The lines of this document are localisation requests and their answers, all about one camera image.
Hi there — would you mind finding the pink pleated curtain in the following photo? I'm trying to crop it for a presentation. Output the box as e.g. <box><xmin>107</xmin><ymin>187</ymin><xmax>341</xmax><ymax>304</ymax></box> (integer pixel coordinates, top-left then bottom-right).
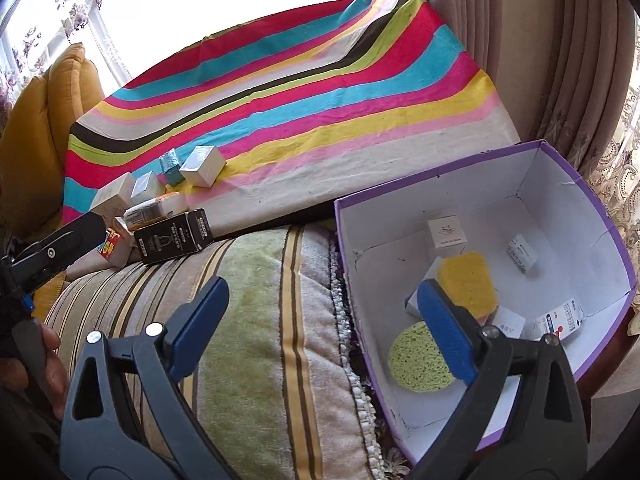
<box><xmin>400</xmin><ymin>0</ymin><xmax>640</xmax><ymax>201</ymax></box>

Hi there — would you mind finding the colourful striped blanket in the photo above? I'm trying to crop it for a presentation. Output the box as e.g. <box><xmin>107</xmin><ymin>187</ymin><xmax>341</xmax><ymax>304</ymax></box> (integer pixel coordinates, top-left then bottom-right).
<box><xmin>62</xmin><ymin>0</ymin><xmax>523</xmax><ymax>238</ymax></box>

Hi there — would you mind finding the person's left hand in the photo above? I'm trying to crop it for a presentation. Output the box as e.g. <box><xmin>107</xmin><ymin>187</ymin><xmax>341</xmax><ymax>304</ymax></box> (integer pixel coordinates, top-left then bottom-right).
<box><xmin>0</xmin><ymin>327</ymin><xmax>70</xmax><ymax>421</ymax></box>

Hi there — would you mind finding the flat white box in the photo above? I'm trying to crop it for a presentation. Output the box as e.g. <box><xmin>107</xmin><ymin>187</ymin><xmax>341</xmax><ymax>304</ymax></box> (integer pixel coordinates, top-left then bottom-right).
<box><xmin>405</xmin><ymin>257</ymin><xmax>447</xmax><ymax>319</ymax></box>

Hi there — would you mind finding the yellow leather sofa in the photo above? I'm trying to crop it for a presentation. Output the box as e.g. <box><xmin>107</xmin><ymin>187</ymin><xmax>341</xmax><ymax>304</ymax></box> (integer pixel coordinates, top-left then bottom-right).
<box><xmin>0</xmin><ymin>42</ymin><xmax>106</xmax><ymax>241</ymax></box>

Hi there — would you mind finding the white blue red carton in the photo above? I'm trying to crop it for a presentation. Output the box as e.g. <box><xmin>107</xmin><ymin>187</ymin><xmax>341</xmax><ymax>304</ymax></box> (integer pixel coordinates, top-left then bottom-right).
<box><xmin>524</xmin><ymin>297</ymin><xmax>586</xmax><ymax>345</ymax></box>

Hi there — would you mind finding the small white box grey text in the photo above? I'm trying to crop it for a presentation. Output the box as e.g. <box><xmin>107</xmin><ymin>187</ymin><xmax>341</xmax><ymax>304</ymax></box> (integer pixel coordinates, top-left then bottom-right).
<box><xmin>507</xmin><ymin>234</ymin><xmax>539</xmax><ymax>274</ymax></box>

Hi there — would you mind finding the teal box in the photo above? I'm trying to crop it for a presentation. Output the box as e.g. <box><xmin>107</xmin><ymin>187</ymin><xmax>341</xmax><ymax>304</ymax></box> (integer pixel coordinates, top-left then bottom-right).
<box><xmin>159</xmin><ymin>150</ymin><xmax>194</xmax><ymax>187</ymax></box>

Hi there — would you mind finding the small white box green print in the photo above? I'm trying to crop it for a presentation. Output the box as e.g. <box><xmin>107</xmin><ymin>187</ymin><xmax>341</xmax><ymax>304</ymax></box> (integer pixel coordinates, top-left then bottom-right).
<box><xmin>492</xmin><ymin>306</ymin><xmax>527</xmax><ymax>339</ymax></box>

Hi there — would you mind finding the brown striped plush cover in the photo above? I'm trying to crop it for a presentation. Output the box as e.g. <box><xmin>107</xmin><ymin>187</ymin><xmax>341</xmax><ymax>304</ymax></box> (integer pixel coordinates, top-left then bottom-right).
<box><xmin>42</xmin><ymin>224</ymin><xmax>401</xmax><ymax>480</ymax></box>

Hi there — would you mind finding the round green sponge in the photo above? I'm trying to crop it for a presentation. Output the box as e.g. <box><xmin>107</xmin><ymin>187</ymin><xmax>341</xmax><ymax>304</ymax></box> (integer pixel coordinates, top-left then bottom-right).
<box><xmin>387</xmin><ymin>322</ymin><xmax>460</xmax><ymax>392</ymax></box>

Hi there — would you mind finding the white barcode box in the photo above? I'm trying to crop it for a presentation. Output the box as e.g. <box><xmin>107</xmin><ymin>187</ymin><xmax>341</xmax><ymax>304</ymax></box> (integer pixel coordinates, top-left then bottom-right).
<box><xmin>123</xmin><ymin>201</ymin><xmax>162</xmax><ymax>227</ymax></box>

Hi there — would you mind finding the dark wooden furniture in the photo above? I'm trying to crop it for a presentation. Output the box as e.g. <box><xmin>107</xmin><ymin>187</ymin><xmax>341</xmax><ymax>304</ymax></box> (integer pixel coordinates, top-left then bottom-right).
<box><xmin>570</xmin><ymin>287</ymin><xmax>640</xmax><ymax>406</ymax></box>

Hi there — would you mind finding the beige lace curtain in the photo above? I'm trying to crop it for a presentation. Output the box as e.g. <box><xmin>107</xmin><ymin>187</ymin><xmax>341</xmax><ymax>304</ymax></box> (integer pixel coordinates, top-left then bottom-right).
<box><xmin>582</xmin><ymin>92</ymin><xmax>640</xmax><ymax>311</ymax></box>

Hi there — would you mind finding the black box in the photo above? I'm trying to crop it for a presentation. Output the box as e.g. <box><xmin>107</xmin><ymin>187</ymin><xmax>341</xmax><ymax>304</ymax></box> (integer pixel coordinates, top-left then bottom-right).
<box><xmin>133</xmin><ymin>208</ymin><xmax>214</xmax><ymax>266</ymax></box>

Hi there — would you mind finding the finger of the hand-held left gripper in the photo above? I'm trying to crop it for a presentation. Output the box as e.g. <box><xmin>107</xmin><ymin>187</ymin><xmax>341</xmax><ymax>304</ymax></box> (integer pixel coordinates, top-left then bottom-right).
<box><xmin>10</xmin><ymin>212</ymin><xmax>108</xmax><ymax>292</ymax></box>

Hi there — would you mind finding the purple cardboard box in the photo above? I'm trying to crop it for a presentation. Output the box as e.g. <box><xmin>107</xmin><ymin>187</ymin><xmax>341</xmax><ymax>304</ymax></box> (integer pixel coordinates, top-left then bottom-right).
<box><xmin>334</xmin><ymin>139</ymin><xmax>638</xmax><ymax>466</ymax></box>

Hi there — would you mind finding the small white cube box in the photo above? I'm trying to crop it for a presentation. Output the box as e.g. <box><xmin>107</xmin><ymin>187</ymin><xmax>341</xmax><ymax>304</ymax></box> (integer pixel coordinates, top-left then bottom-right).
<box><xmin>130</xmin><ymin>171</ymin><xmax>166</xmax><ymax>206</ymax></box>
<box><xmin>90</xmin><ymin>172</ymin><xmax>137</xmax><ymax>217</ymax></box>

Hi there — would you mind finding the white orange pack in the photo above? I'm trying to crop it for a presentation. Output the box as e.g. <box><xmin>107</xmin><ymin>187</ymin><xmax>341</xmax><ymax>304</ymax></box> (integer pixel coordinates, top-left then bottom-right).
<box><xmin>159</xmin><ymin>191</ymin><xmax>187</xmax><ymax>217</ymax></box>

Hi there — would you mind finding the yellow sponge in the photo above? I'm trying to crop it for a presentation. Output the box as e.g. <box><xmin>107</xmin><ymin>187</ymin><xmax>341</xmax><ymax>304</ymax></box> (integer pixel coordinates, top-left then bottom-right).
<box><xmin>436</xmin><ymin>252</ymin><xmax>499</xmax><ymax>322</ymax></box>

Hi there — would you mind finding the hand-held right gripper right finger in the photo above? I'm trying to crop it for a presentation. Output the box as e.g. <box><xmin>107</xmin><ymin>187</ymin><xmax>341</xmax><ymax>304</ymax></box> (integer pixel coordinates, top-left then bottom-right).
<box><xmin>412</xmin><ymin>279</ymin><xmax>590</xmax><ymax>480</ymax></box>

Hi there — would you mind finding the plain white box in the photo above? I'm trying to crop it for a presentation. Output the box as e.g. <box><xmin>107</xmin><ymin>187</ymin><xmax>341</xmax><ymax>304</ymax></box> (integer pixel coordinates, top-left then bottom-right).
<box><xmin>179</xmin><ymin>146</ymin><xmax>227</xmax><ymax>189</ymax></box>

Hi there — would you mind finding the red yellow printed box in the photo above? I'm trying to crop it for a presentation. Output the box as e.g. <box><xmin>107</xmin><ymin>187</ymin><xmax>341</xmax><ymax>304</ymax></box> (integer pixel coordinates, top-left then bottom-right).
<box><xmin>100</xmin><ymin>217</ymin><xmax>135</xmax><ymax>266</ymax></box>

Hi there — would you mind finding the small white box blue logo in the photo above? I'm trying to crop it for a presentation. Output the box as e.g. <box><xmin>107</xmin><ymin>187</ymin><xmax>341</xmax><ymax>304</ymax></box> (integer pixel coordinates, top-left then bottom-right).
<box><xmin>427</xmin><ymin>215</ymin><xmax>469</xmax><ymax>251</ymax></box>

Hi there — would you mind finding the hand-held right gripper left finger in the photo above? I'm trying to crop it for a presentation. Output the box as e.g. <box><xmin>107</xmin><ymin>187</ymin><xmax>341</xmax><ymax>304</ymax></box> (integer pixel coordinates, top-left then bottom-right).
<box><xmin>59</xmin><ymin>276</ymin><xmax>230</xmax><ymax>480</ymax></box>

